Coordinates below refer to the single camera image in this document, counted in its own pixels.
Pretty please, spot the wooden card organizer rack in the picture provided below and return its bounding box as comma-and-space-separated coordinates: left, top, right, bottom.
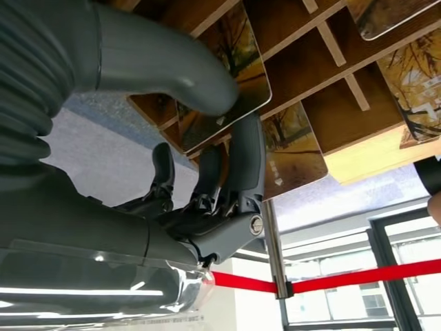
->
103, 0, 441, 159

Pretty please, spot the person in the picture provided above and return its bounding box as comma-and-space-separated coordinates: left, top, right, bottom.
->
413, 155, 441, 227

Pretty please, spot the dark grey rug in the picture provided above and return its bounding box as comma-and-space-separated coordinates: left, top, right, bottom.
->
63, 91, 199, 172

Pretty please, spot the red barrier belt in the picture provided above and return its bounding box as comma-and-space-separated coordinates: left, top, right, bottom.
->
210, 270, 278, 294
292, 258, 441, 294

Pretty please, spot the chrome stanchion post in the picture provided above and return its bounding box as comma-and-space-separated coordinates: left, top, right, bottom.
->
261, 199, 294, 301

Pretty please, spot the dark window frame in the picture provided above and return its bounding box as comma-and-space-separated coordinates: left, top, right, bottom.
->
366, 208, 441, 331

